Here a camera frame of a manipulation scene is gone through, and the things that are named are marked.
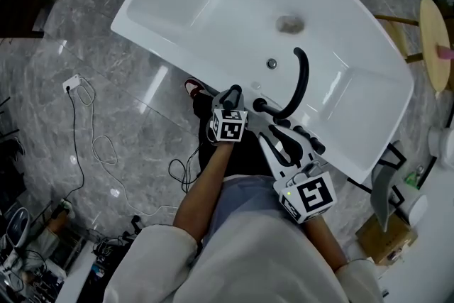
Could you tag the chrome overflow knob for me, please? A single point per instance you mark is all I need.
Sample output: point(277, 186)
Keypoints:
point(272, 63)

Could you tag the person's left forearm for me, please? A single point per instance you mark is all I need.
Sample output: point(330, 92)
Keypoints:
point(205, 188)

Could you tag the person's light blue shirt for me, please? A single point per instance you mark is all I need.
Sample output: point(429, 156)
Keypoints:
point(241, 202)

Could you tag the person's white jacket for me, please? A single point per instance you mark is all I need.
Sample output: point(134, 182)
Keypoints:
point(248, 266)

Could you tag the grey curved chair shell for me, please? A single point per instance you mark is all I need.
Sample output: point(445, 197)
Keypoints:
point(384, 195)

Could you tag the person's red white shoe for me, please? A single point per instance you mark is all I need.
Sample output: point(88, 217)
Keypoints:
point(194, 86)

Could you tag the person's black trousers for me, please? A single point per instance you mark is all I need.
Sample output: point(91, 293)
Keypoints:
point(244, 156)

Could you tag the white round container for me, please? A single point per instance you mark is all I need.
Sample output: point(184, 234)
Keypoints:
point(441, 147)

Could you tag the black metal frame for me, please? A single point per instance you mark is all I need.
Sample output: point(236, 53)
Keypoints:
point(393, 157)

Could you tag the round wooden stool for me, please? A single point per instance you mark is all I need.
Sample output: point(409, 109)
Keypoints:
point(434, 42)

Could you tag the dark cabinet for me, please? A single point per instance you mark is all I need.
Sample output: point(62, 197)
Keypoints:
point(25, 7)

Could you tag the cardboard box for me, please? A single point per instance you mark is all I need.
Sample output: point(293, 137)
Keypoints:
point(386, 241)

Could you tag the person's right forearm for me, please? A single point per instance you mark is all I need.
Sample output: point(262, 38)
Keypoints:
point(324, 245)

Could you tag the black curved faucet spout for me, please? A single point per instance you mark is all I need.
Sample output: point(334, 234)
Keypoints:
point(301, 81)

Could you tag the white power strip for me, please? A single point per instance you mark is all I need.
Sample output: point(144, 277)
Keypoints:
point(72, 84)

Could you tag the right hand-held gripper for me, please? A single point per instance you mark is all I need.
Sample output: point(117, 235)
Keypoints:
point(306, 197)

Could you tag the grey white machine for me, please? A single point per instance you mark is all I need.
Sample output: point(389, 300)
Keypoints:
point(16, 228)

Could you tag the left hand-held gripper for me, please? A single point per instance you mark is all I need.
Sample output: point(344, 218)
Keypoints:
point(228, 126)

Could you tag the black faucet knob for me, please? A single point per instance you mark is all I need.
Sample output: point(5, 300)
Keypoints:
point(300, 130)
point(283, 122)

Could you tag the pink object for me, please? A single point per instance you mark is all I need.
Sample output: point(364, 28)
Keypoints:
point(445, 52)

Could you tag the white appliance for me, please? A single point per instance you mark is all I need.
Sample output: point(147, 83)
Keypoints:
point(415, 209)

